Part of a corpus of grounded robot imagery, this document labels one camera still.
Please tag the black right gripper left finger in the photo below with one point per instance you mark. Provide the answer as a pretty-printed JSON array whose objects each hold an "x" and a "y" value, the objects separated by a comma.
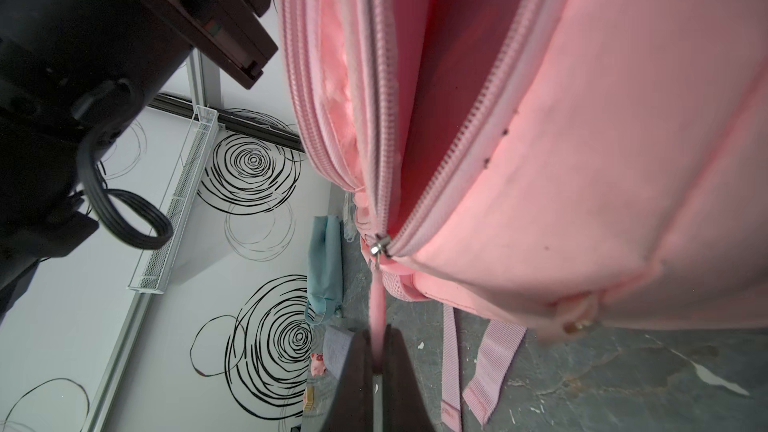
[{"x": 352, "y": 406}]

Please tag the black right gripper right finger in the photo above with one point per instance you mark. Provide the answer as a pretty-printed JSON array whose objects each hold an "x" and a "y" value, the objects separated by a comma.
[{"x": 403, "y": 406}]

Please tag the purple pencil pouch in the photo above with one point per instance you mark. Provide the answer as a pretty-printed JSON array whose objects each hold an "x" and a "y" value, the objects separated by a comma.
[{"x": 336, "y": 344}]

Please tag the teal cloth pouch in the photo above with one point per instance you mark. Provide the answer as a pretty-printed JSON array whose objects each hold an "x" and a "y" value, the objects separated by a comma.
[{"x": 325, "y": 288}]

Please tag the pink student backpack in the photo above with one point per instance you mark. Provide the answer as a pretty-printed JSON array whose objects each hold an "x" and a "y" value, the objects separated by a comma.
[{"x": 552, "y": 165}]

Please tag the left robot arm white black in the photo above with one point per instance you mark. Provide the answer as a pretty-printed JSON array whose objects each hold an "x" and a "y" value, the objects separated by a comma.
[{"x": 74, "y": 75}]

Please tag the small pink eraser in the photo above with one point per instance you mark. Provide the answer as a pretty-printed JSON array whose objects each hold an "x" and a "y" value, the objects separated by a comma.
[{"x": 317, "y": 365}]

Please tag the clear plastic pen case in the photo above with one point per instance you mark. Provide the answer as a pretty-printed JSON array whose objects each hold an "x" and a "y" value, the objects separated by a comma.
[{"x": 349, "y": 227}]

